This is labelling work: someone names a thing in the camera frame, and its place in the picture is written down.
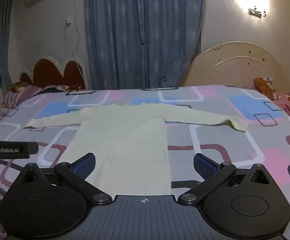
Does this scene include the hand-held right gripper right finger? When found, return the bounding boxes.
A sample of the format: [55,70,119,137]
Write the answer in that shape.
[178,153,271,205]

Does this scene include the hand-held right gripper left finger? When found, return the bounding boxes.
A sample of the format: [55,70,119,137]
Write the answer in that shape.
[19,152,113,205]

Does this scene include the cream towel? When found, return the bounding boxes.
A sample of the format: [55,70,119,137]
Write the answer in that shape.
[24,102,248,196]

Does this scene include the patterned pink blue bedsheet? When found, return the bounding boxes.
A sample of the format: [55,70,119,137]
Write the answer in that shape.
[0,85,290,240]

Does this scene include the striped purple pillow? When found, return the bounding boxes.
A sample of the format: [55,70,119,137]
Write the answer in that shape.
[1,85,42,109]

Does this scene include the red scalloped headboard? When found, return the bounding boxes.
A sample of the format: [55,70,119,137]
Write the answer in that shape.
[20,55,90,90]

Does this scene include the orange patterned pillow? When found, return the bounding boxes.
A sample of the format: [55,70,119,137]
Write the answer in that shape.
[253,77,278,100]

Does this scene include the cream arched headboard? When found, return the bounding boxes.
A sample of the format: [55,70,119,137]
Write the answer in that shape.
[180,41,290,93]

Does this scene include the wide blue curtain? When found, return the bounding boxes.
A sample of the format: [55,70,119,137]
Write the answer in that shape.
[84,0,207,90]

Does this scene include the white power cable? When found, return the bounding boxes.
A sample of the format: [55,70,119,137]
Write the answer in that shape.
[65,26,84,83]

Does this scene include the glowing wall lamp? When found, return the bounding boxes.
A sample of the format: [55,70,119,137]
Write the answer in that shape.
[235,0,270,18]

